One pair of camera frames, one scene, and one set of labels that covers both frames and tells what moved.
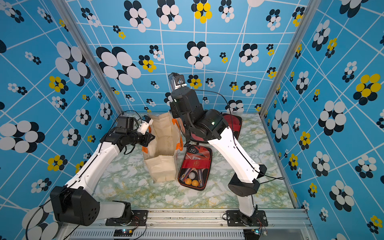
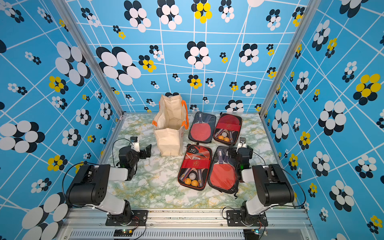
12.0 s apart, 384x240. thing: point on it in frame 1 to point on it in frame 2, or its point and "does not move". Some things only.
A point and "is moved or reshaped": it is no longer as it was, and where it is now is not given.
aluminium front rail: [295, 224] does not move
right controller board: [252, 234] does not move
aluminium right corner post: [312, 9] does not move
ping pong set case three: [195, 167] does not move
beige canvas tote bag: [161, 155] is moved or reshaped
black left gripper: [148, 137] to [144, 156]
